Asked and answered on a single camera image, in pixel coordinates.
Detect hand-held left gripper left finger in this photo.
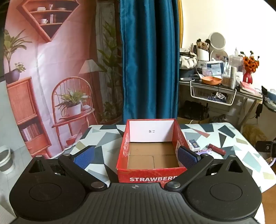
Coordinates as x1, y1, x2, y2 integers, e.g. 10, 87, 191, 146
29, 145, 106, 191

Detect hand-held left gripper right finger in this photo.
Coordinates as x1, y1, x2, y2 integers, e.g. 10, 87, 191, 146
165, 146, 242, 191

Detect dark red lipstick tube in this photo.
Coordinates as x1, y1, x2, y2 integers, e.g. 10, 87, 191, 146
207, 144, 226, 155

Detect red cardboard box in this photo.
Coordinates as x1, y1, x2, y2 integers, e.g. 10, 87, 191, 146
116, 118, 188, 184

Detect small blue box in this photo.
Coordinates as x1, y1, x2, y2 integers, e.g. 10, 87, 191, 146
187, 139, 200, 152

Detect yellow plush cushion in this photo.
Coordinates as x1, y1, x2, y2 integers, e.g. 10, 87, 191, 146
243, 124, 267, 147

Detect geometric patterned tablecloth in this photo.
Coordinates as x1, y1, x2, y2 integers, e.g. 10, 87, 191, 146
67, 123, 275, 192

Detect black bag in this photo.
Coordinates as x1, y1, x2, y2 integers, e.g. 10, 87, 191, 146
182, 100, 209, 120

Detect grey cluttered desk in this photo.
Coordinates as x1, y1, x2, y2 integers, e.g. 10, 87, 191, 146
179, 79, 264, 130

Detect pink book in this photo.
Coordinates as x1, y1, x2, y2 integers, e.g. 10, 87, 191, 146
239, 81, 254, 91

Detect patterned cloth in basket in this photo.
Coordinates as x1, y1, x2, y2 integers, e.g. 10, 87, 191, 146
207, 91, 227, 101

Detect red vase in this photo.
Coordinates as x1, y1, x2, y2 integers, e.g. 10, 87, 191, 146
243, 71, 253, 84

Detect grey plastic bucket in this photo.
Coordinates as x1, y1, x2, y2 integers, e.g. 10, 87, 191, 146
0, 145, 16, 175

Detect white cosmetic bottle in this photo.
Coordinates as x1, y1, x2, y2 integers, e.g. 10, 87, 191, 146
230, 66, 237, 89

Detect orange bowl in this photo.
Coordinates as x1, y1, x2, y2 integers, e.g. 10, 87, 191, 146
201, 76, 222, 85

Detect dark grey pouch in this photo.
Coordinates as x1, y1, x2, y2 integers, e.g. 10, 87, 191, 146
180, 68, 195, 79

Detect orange artificial flowers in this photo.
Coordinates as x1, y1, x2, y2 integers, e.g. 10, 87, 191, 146
240, 50, 260, 72

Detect clear acrylic organizer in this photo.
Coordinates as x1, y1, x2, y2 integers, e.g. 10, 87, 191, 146
229, 55, 245, 74

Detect blue white box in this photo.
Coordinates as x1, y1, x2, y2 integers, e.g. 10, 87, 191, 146
207, 60, 225, 76

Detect printed room scene backdrop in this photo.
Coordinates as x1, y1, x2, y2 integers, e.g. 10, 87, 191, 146
4, 0, 124, 160

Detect teal blue curtain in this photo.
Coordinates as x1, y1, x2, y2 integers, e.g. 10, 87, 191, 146
119, 0, 181, 125

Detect white brush holder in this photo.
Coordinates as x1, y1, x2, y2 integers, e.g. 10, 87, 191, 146
195, 38, 210, 61

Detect round white framed mirror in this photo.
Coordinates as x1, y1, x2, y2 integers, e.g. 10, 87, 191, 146
210, 49, 229, 63

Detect white wire basket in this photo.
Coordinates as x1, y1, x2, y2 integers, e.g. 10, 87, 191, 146
190, 81, 237, 106

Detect white drawstring bag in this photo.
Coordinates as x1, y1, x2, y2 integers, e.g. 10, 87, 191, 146
180, 52, 198, 70

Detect yellow door frame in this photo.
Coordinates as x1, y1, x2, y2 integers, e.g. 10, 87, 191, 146
180, 0, 184, 49

